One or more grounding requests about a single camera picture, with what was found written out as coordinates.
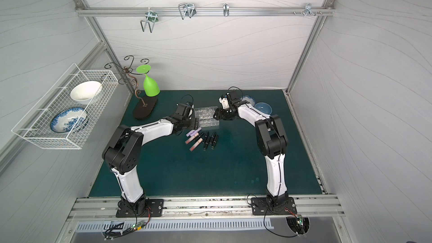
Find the metal hook with green clip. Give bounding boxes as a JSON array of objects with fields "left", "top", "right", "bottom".
[{"left": 140, "top": 9, "right": 159, "bottom": 33}]

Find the aluminium crossbar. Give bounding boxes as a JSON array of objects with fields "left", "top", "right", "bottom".
[{"left": 76, "top": 6, "right": 336, "bottom": 18}]

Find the white vented strip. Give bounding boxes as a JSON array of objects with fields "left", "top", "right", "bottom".
[{"left": 75, "top": 218, "right": 274, "bottom": 233}]

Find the pink lip gloss tube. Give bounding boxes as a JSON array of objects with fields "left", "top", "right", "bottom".
[
  {"left": 190, "top": 138, "right": 203, "bottom": 151},
  {"left": 185, "top": 133, "right": 199, "bottom": 144}
]

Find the green plastic goblet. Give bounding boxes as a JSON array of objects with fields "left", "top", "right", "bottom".
[{"left": 136, "top": 64, "right": 160, "bottom": 97}]

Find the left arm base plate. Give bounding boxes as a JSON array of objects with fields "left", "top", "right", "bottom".
[{"left": 116, "top": 198, "right": 164, "bottom": 218}]

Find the small blue patterned bowl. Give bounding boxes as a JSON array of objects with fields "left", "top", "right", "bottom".
[{"left": 242, "top": 95, "right": 256, "bottom": 106}]

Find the metal double hook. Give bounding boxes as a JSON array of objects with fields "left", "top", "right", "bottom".
[{"left": 178, "top": 3, "right": 196, "bottom": 20}]

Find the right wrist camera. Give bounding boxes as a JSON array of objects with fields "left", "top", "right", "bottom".
[{"left": 219, "top": 97, "right": 230, "bottom": 110}]

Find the small metal bracket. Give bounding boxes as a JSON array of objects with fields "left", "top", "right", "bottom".
[{"left": 223, "top": 3, "right": 230, "bottom": 17}]

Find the right black cable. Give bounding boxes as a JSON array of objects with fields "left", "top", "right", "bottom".
[{"left": 245, "top": 193, "right": 301, "bottom": 239}]

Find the light blue bowl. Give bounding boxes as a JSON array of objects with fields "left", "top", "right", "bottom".
[{"left": 254, "top": 102, "right": 272, "bottom": 115}]

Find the dark metal cup stand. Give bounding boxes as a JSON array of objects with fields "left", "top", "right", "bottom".
[{"left": 104, "top": 55, "right": 158, "bottom": 120}]

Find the purple lip balm tube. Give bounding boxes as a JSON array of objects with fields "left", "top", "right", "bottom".
[
  {"left": 186, "top": 129, "right": 198, "bottom": 137},
  {"left": 189, "top": 128, "right": 202, "bottom": 138}
]

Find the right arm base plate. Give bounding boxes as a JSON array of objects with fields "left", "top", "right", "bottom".
[{"left": 249, "top": 196, "right": 298, "bottom": 216}]

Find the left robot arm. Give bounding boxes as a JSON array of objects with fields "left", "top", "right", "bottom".
[{"left": 102, "top": 102, "right": 194, "bottom": 208}]

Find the round electronics board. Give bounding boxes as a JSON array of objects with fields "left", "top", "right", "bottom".
[{"left": 286, "top": 215, "right": 310, "bottom": 235}]

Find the clear acrylic lipstick organizer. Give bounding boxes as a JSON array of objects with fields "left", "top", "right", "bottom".
[{"left": 195, "top": 106, "right": 219, "bottom": 128}]

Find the left cable bundle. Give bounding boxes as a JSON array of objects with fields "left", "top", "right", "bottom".
[{"left": 102, "top": 205, "right": 153, "bottom": 240}]

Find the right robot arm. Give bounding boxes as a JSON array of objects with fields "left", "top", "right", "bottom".
[{"left": 213, "top": 91, "right": 289, "bottom": 208}]

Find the white bowl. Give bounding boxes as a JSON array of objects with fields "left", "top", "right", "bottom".
[{"left": 70, "top": 81, "right": 102, "bottom": 105}]

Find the blue patterned plate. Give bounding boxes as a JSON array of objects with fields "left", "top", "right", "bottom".
[{"left": 50, "top": 107, "right": 88, "bottom": 133}]

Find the metal hook at right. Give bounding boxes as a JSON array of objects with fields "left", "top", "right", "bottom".
[{"left": 292, "top": 3, "right": 322, "bottom": 17}]

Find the white wire basket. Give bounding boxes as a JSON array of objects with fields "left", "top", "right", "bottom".
[{"left": 11, "top": 64, "right": 119, "bottom": 150}]

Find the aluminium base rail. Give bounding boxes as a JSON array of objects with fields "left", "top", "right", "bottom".
[{"left": 67, "top": 195, "right": 345, "bottom": 222}]

